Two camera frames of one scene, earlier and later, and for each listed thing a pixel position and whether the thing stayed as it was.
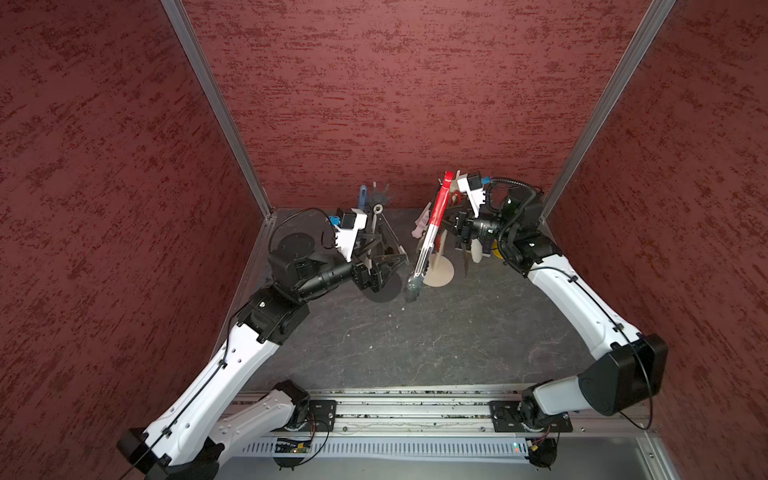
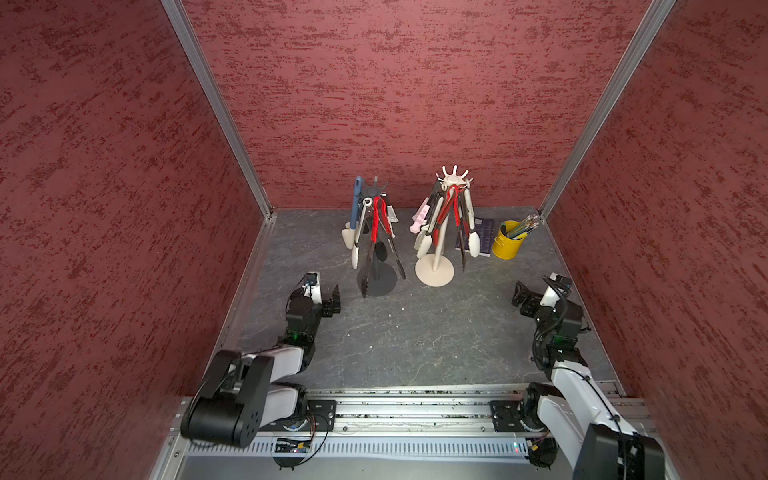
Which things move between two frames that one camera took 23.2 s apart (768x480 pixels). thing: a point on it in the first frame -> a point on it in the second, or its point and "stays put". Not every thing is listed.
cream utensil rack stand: [440, 270] stays put
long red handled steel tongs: [420, 269] -> [379, 212]
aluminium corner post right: [607, 98] stays put
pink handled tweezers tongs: [421, 222] stays put
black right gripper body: [485, 225] -> [531, 307]
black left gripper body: [361, 276] -> [327, 310]
